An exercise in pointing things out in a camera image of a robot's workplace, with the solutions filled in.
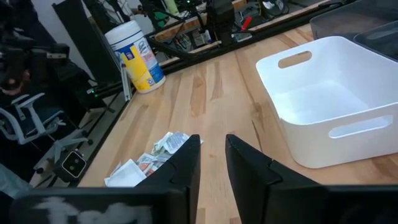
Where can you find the crumpled white blue packet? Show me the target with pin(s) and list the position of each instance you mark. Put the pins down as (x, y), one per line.
(175, 141)

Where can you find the white plastic bin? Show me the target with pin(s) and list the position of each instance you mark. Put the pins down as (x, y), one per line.
(326, 93)

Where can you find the red clip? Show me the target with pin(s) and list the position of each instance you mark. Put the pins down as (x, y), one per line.
(246, 23)

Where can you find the dark grey storage bin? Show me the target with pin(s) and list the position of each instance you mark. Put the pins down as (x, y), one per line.
(379, 40)
(357, 18)

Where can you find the pale green cup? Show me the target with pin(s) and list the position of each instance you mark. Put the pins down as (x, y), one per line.
(171, 6)

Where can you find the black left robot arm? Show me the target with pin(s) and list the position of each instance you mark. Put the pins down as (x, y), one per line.
(220, 18)

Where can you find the orange printed white packet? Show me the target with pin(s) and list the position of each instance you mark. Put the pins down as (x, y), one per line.
(146, 163)

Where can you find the black aluminium table frame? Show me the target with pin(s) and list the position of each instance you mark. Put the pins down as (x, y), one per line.
(280, 31)

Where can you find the wooden background table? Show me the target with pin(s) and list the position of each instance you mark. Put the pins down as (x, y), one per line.
(183, 27)

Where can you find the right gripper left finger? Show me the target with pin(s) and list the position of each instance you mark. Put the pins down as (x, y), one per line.
(183, 174)

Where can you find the white office chair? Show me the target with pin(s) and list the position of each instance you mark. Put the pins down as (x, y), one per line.
(34, 118)

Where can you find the green printed crumpled packet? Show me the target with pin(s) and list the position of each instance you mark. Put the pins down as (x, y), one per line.
(158, 148)

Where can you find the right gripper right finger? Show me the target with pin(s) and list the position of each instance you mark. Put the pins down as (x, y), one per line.
(255, 186)

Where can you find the black panel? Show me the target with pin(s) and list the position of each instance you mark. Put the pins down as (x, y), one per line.
(71, 81)

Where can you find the person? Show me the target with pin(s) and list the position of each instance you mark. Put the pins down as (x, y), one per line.
(14, 88)

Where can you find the large white packet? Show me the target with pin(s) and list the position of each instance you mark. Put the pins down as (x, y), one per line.
(124, 177)

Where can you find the yellow disinfectant wipes canister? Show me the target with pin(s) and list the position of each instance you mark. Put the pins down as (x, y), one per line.
(136, 59)

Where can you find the black table-level camera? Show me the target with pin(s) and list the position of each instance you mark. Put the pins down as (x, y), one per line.
(72, 165)

